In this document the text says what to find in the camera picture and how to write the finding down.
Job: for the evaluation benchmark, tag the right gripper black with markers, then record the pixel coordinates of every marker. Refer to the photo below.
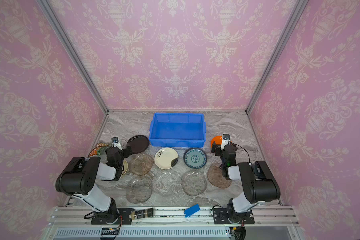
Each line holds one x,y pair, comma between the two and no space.
217,148

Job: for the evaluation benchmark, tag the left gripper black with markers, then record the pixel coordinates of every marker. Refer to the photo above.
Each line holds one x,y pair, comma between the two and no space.
125,151

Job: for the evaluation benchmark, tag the orange round plate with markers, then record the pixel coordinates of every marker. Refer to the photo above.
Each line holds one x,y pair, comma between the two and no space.
217,140

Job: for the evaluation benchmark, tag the black round plate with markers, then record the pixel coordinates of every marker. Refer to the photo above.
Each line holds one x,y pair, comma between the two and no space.
138,144

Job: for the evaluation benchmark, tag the teal blue patterned plate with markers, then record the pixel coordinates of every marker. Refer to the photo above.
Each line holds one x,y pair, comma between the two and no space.
195,158

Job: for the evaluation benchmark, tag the pink tinted glass plate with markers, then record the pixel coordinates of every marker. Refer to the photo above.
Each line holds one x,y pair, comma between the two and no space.
216,178

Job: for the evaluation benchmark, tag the clear glass plate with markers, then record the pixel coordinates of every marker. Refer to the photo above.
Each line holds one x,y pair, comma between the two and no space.
167,184
139,190
194,183

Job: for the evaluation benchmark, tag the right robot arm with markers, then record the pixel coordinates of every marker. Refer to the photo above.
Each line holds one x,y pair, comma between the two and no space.
258,182

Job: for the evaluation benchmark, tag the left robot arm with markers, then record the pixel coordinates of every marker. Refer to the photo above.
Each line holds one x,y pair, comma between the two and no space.
78,179

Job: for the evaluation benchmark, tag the blue plastic bin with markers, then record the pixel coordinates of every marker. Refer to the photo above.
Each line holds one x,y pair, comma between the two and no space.
178,130

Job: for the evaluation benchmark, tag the yellow floral plate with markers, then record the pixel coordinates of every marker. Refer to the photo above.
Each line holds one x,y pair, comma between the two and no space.
125,168

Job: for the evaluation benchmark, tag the brown tinted glass plate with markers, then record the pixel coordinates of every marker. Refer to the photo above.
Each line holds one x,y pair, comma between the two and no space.
141,164

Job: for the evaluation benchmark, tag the green red snack packet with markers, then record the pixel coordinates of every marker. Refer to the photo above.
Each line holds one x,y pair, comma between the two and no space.
99,149

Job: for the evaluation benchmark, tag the cream plate with black patch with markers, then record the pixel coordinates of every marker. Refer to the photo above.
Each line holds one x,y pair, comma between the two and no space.
166,158

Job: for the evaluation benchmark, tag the small circuit board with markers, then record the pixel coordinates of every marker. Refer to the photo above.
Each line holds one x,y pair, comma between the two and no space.
110,232

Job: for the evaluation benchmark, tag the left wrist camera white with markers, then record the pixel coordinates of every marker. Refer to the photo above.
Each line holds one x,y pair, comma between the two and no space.
116,143

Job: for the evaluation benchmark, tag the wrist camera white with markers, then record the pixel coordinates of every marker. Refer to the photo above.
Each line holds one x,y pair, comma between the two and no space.
116,143
225,141

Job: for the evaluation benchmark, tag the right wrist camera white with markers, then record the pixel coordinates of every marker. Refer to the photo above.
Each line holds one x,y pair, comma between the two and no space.
225,141

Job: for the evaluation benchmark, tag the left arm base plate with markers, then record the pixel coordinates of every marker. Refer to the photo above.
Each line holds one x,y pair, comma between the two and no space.
123,218

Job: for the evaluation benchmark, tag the black cylinder on rail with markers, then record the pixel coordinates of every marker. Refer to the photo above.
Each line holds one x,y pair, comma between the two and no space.
140,214

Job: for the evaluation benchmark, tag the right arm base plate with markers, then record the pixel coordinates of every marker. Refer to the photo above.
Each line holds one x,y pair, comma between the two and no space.
223,216

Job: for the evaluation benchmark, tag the blue card on rail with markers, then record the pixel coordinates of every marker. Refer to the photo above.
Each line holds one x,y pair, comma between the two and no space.
192,210

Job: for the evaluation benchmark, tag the aluminium rail frame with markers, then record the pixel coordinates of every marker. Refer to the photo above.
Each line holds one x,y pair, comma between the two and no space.
170,223

